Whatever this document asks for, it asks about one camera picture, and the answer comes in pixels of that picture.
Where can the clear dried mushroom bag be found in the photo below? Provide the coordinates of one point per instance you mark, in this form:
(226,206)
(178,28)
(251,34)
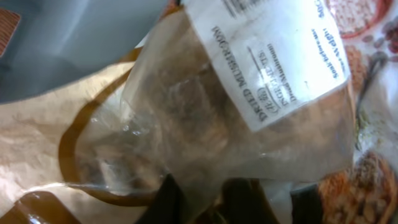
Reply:
(223,89)

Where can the grey plastic mesh basket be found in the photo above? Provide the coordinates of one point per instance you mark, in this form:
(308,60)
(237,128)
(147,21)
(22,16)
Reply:
(46,44)

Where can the bean picture food packet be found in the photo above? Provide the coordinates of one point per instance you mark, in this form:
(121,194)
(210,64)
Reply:
(366,192)

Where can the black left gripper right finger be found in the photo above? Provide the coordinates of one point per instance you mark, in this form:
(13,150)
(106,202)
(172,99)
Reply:
(244,202)

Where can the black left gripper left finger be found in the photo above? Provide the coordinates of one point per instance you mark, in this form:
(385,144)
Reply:
(166,206)

